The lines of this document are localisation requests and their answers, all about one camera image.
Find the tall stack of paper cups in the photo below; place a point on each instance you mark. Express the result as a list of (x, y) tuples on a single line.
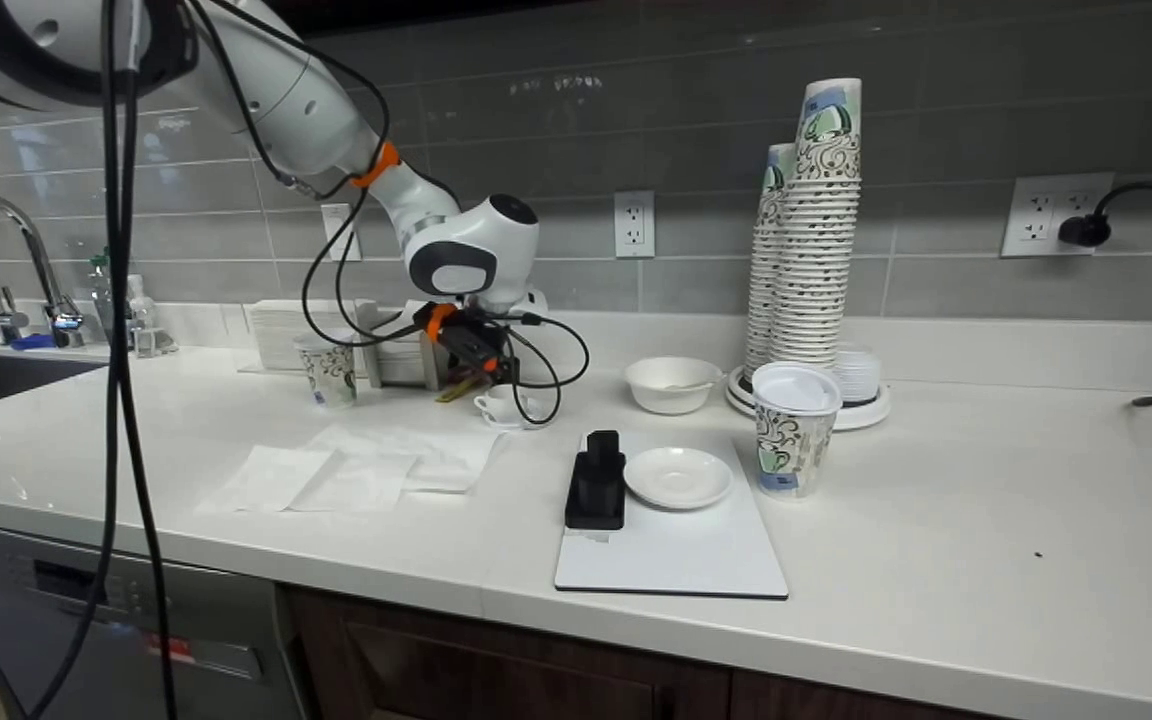
[(822, 226)]

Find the clear bottle with green cap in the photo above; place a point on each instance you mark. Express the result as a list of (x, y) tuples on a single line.
[(97, 306)]

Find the small clear bottle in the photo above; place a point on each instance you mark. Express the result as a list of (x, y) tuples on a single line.
[(155, 325)]

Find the steel sink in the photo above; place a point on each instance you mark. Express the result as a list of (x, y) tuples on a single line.
[(3, 376)]

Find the short stack of paper cups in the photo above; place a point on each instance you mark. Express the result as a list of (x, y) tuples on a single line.
[(764, 266)]

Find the yellow packet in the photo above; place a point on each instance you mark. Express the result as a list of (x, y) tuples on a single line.
[(462, 391)]

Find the white single wall outlet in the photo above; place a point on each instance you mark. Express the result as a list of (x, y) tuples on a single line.
[(634, 226)]

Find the white double wall outlet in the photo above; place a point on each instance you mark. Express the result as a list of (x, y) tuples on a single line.
[(1039, 214)]

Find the orange black wrist camera mount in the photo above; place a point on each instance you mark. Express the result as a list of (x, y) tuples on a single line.
[(443, 320)]

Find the black block holder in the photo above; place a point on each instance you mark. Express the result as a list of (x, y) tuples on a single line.
[(596, 484)]

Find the stack of white plates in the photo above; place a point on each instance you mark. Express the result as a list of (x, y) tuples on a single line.
[(868, 415)]

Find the steel dishwasher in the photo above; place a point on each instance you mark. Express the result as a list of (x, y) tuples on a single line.
[(219, 642)]

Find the translucent upturned plastic cup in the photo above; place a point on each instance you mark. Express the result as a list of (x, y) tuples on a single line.
[(858, 373)]

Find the large patterned paper cup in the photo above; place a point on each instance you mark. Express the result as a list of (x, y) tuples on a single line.
[(798, 433)]

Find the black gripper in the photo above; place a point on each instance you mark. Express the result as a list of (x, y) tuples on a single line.
[(475, 342)]

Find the white switch plate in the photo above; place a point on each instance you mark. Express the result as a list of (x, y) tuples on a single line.
[(339, 238)]

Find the small patterned paper cup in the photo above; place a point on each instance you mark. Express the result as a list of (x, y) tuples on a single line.
[(331, 373)]

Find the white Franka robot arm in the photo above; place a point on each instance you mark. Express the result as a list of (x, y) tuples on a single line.
[(280, 93)]

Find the small white cup saucer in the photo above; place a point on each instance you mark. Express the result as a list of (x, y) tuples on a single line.
[(498, 422)]

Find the small white cup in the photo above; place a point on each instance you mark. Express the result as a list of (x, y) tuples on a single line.
[(502, 405)]

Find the white cutting board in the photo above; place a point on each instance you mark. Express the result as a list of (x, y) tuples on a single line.
[(681, 554)]

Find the large chrome faucet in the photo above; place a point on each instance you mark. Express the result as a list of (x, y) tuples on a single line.
[(36, 262)]

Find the white paper napkin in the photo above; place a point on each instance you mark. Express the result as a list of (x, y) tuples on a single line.
[(454, 462), (277, 479)]

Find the white bowl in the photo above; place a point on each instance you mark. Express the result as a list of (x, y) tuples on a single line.
[(674, 387)]

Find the dark wood cabinet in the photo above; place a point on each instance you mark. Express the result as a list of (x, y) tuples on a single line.
[(498, 666)]

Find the white rectangular container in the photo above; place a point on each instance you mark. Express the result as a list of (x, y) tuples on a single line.
[(284, 325)]

